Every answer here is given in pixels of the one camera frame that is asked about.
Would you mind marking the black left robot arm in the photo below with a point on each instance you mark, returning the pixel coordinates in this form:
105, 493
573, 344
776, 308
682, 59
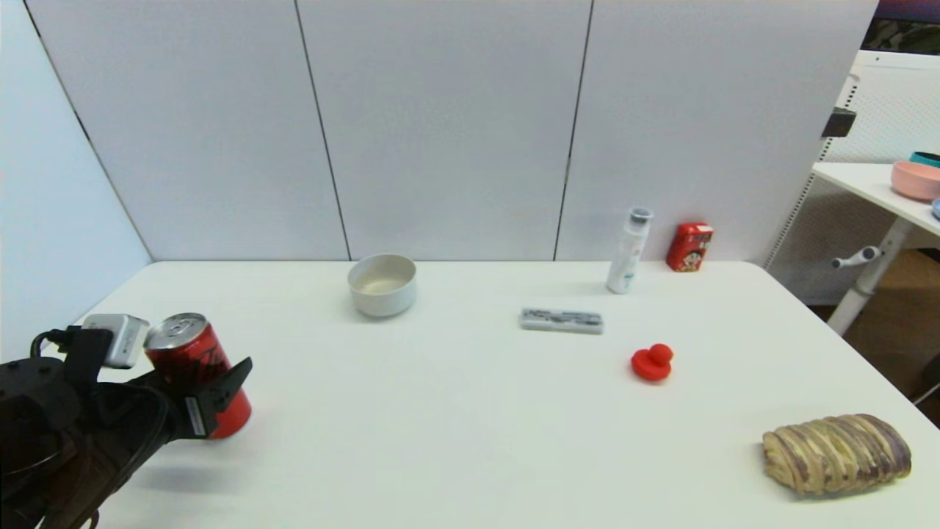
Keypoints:
51, 448

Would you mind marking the teal bowl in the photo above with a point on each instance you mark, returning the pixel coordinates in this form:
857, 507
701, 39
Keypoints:
927, 158

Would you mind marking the brown striped bread loaf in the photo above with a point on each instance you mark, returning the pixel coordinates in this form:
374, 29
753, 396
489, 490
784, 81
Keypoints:
837, 452

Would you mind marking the red rubber duck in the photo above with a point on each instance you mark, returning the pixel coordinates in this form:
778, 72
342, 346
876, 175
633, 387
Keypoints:
651, 364

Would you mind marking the red cartoon drink carton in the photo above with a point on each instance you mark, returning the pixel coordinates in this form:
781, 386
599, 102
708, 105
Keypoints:
689, 248

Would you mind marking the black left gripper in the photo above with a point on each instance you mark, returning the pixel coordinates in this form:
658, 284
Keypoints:
197, 416

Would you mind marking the pink bowl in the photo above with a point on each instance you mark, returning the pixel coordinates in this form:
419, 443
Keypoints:
916, 181

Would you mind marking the white perforated panel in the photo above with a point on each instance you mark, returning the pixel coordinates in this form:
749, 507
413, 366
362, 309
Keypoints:
896, 103

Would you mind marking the beige round bowl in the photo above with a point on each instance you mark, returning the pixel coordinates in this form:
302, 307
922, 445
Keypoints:
382, 286

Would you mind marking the white side table leg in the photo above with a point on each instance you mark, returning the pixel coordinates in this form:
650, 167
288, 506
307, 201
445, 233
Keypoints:
870, 279

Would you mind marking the grey clear plastic case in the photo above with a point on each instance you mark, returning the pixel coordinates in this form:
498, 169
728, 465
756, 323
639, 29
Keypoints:
562, 321

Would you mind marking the white side table top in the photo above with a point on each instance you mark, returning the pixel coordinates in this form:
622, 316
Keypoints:
877, 187

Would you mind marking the black partition clip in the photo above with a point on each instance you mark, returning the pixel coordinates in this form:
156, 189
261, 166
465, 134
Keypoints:
837, 123

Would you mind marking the white plastic bottle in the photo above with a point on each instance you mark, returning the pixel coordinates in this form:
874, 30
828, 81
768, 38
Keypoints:
628, 253

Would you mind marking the red cola can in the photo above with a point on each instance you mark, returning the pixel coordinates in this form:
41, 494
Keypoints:
198, 360

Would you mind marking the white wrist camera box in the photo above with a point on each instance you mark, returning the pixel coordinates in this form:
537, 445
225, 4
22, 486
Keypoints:
121, 338

